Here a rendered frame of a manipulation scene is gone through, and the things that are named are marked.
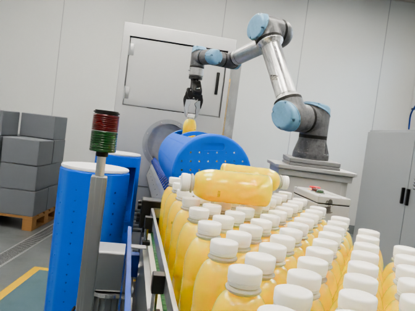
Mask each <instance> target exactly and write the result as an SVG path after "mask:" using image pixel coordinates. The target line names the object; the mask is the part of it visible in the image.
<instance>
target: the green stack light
mask: <svg viewBox="0 0 415 311"><path fill-rule="evenodd" d="M117 136H118V133H115V132H108V131H99V130H91V136H90V137H91V138H90V147H89V150H91V151H96V152H106V153H115V152H116V147H117V146H116V145H117Z"/></svg>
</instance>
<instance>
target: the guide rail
mask: <svg viewBox="0 0 415 311"><path fill-rule="evenodd" d="M150 216H153V225H152V229H153V236H154V242H155V246H156V252H157V259H158V262H159V269H160V272H165V275H166V280H165V285H164V296H165V300H166V306H167V311H178V307H177V302H176V299H175V294H174V290H173V287H172V282H171V279H170V274H169V269H168V266H167V261H166V257H165V253H164V249H163V246H162V241H161V236H160V233H159V228H158V225H157V220H156V216H155V213H154V208H151V214H150Z"/></svg>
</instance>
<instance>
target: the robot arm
mask: <svg viewBox="0 0 415 311"><path fill-rule="evenodd" d="M247 35H248V38H249V39H251V40H253V42H251V43H249V44H247V45H244V46H242V47H240V48H238V49H236V50H234V51H232V52H230V53H226V52H221V51H219V50H218V49H206V47H204V46H193V48H192V52H191V60H190V69H188V71H189V77H188V78H189V79H191V84H190V88H187V89H186V93H185V95H184V97H183V105H184V106H183V108H184V114H185V117H187V115H188V107H189V105H190V103H191V102H190V101H189V99H193V100H196V101H197V102H195V107H196V109H195V118H196V117H197V116H198V114H199V112H200V109H201V106H202V104H203V95H202V87H201V81H199V80H203V78H202V77H203V75H204V65H214V66H218V67H224V68H229V69H232V70H233V69H234V70H236V69H239V68H240V67H241V64H242V63H244V62H247V61H249V60H251V59H254V58H255V57H258V56H260V55H263V58H264V61H265V63H266V67H267V71H268V74H269V78H270V81H271V84H272V87H273V90H274V94H275V98H276V100H275V101H274V106H273V108H272V113H271V116H272V121H273V123H274V125H275V126H276V127H277V128H278V129H280V130H284V131H288V132H292V131H294V132H299V138H298V141H297V143H296V145H295V147H294V149H293V152H292V156H293V157H297V158H302V159H310V160H321V161H329V152H328V147H327V135H328V130H329V121H330V116H331V115H330V107H329V106H328V105H325V104H322V103H318V102H312V101H305V102H303V98H302V96H301V95H300V94H299V93H297V92H296V89H295V86H294V83H293V80H292V77H291V74H290V70H289V68H288V64H287V61H286V58H285V54H284V52H283V49H282V48H284V47H285V46H287V45H288V44H289V43H290V41H291V40H292V38H293V29H292V26H291V25H290V23H289V22H288V21H286V20H284V19H280V18H277V17H274V16H271V15H268V14H263V13H258V14H256V15H254V16H253V17H252V18H251V20H250V21H249V24H248V27H247Z"/></svg>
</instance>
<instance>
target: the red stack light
mask: <svg viewBox="0 0 415 311"><path fill-rule="evenodd" d="M119 118H120V117H119V116H113V115H104V114H95V113H94V114H93V119H92V127H91V129H92V130H99V131H108V132H115V133H117V132H118V129H119V120H120V119H119Z"/></svg>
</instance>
